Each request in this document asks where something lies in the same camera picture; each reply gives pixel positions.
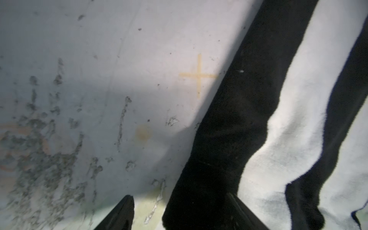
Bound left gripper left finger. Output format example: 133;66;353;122
94;195;134;230

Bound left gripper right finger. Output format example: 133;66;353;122
224;193;269;230

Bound black white striped pillowcase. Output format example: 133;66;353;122
162;1;368;230

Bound floral table mat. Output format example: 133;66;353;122
1;1;261;230

